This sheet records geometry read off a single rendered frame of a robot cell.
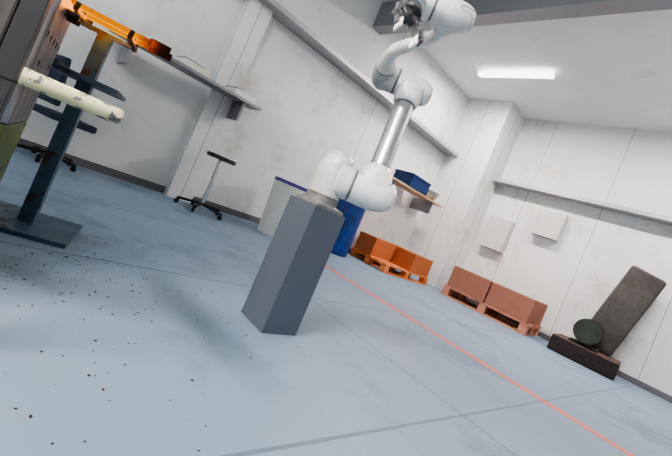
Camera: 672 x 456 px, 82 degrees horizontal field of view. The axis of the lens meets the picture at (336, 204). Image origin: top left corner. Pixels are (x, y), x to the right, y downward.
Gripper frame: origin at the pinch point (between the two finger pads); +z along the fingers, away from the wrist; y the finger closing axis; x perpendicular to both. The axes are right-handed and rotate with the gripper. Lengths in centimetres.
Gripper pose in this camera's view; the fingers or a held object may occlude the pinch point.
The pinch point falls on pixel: (405, 33)
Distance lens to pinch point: 135.3
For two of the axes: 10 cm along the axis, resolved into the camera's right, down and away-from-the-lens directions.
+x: 6.8, -3.9, -6.2
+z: -2.2, 6.9, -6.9
